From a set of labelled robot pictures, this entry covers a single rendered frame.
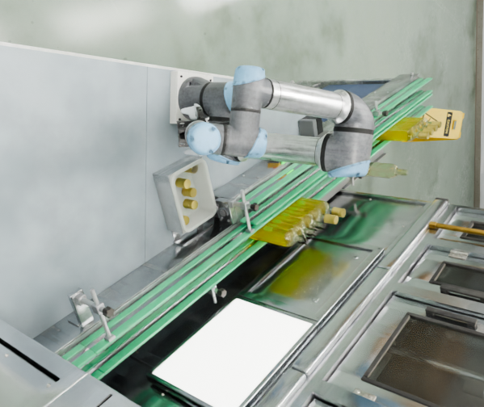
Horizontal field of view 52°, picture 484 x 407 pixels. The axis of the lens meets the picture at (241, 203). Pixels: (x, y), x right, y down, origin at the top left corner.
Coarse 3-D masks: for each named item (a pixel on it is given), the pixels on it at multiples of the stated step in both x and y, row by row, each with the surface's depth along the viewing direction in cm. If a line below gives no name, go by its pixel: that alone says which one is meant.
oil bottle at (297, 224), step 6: (276, 216) 190; (282, 216) 189; (270, 222) 187; (276, 222) 186; (282, 222) 185; (288, 222) 184; (294, 222) 183; (300, 222) 182; (294, 228) 180; (300, 228) 180; (300, 234) 181
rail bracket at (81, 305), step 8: (80, 288) 140; (72, 296) 137; (80, 296) 137; (96, 296) 132; (72, 304) 139; (80, 304) 137; (88, 304) 135; (96, 304) 132; (80, 312) 140; (88, 312) 142; (96, 312) 132; (104, 312) 129; (112, 312) 130; (72, 320) 145; (80, 320) 141; (88, 320) 143; (104, 320) 135; (104, 328) 135; (104, 336) 137; (112, 336) 137
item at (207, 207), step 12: (204, 168) 174; (192, 180) 180; (204, 180) 177; (180, 192) 176; (204, 192) 179; (180, 204) 177; (204, 204) 182; (216, 204) 180; (180, 216) 168; (192, 216) 179; (204, 216) 178; (192, 228) 173
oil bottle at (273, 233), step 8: (272, 224) 184; (256, 232) 185; (264, 232) 183; (272, 232) 180; (280, 232) 178; (288, 232) 177; (296, 232) 178; (264, 240) 185; (272, 240) 182; (280, 240) 179; (288, 240) 177
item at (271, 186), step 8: (416, 80) 293; (424, 80) 290; (408, 88) 281; (416, 88) 277; (392, 96) 271; (400, 96) 270; (384, 104) 260; (392, 104) 258; (288, 168) 203; (296, 168) 202; (304, 168) 200; (280, 176) 197; (288, 176) 195; (296, 176) 196; (264, 184) 192; (272, 184) 192; (280, 184) 189; (256, 192) 187; (264, 192) 185; (272, 192) 185; (240, 200) 183; (248, 200) 182; (256, 200) 180
